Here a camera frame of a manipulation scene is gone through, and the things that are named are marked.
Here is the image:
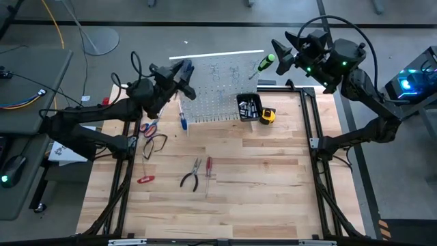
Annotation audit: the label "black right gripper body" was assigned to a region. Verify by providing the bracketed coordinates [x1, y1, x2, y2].
[296, 29, 337, 94]

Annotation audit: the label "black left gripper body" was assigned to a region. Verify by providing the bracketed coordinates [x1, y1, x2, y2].
[150, 64, 180, 90]

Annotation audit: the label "green black handled screwdriver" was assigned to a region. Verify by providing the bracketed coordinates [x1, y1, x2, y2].
[248, 53, 276, 81]

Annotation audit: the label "blue orange handled scissors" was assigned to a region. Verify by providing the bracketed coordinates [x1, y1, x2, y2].
[139, 107, 165, 138]

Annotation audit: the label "red clear handled screwdriver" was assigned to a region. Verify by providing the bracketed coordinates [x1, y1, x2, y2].
[203, 156, 214, 200]

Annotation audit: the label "black handled needle-nose pliers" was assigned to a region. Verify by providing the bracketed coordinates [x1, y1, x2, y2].
[180, 156, 203, 193]

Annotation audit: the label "white perforated pegboard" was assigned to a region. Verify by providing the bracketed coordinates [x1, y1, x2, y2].
[168, 50, 266, 124]

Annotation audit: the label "black plastic bin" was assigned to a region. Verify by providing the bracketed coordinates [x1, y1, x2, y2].
[236, 92, 264, 123]

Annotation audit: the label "yellow black tape measure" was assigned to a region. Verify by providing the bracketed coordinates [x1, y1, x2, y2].
[259, 107, 277, 126]

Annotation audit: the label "grey round-base floor stand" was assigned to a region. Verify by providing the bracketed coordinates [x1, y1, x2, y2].
[60, 0, 121, 57]

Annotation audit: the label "black lit computer case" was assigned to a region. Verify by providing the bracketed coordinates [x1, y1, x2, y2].
[384, 45, 437, 106]

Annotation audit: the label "white printed box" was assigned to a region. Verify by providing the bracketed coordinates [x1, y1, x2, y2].
[47, 124, 98, 167]

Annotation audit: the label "grey metal stand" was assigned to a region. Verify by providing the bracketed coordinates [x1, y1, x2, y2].
[397, 100, 437, 185]

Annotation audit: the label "grey desk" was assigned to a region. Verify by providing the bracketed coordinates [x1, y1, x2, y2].
[0, 46, 74, 221]

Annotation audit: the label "black computer mouse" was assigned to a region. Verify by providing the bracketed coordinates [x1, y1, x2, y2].
[0, 154, 28, 189]

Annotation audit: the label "black leg with caster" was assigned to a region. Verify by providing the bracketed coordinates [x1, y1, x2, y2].
[29, 160, 51, 215]

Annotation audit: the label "black mat with hazard stripes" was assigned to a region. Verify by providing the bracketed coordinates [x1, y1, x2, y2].
[378, 218, 437, 246]

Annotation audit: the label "metal ring tool holder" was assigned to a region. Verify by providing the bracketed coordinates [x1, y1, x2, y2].
[251, 59, 262, 80]
[208, 64, 221, 82]
[229, 66, 240, 86]

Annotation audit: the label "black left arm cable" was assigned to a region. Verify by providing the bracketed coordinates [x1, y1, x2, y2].
[109, 50, 155, 90]

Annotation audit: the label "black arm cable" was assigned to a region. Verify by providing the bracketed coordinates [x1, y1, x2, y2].
[295, 14, 410, 104]
[109, 50, 155, 90]

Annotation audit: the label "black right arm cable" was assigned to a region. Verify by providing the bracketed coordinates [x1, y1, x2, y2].
[295, 14, 410, 104]

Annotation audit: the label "yellow cable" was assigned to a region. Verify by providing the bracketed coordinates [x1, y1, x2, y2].
[40, 0, 66, 51]

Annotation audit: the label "multicolour ribbon cable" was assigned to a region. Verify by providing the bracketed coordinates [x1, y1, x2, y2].
[0, 88, 47, 111]

